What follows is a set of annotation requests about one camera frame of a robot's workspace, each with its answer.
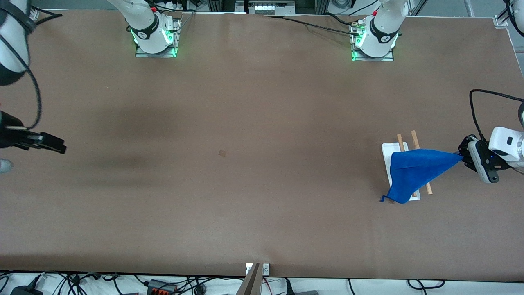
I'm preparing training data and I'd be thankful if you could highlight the grey power strip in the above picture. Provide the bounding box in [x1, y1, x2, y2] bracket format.
[248, 0, 296, 15]

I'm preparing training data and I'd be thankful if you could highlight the aluminium corner profile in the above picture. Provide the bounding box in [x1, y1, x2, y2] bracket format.
[493, 0, 524, 28]
[11, 0, 40, 20]

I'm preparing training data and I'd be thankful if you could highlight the thick black cable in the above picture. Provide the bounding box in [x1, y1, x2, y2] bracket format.
[266, 15, 361, 36]

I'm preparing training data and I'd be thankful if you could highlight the white metal bracket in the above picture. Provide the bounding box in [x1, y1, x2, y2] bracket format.
[246, 263, 270, 276]

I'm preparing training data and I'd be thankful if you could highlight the black and orange power strip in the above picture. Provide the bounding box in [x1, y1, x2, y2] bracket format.
[147, 279, 177, 295]

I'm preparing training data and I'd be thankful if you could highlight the looped black cable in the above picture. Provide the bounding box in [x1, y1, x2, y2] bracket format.
[407, 279, 445, 290]

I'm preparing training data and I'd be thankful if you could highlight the blue microfibre towel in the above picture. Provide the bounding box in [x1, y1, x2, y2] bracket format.
[379, 148, 464, 204]

